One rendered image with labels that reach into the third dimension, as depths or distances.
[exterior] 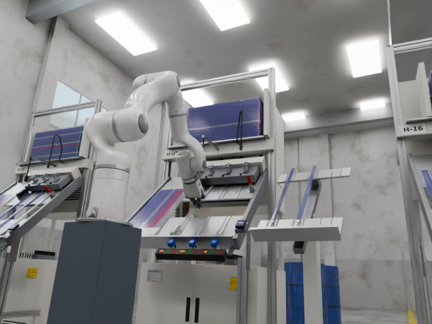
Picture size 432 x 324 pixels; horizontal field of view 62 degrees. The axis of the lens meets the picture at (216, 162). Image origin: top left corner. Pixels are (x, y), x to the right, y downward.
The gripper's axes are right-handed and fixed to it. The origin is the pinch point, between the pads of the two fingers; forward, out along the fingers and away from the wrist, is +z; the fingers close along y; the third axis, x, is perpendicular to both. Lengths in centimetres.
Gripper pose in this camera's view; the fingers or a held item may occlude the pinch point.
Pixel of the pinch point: (197, 204)
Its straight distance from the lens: 197.7
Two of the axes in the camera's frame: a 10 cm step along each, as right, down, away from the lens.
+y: -9.0, 0.3, 4.4
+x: -3.7, 4.7, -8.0
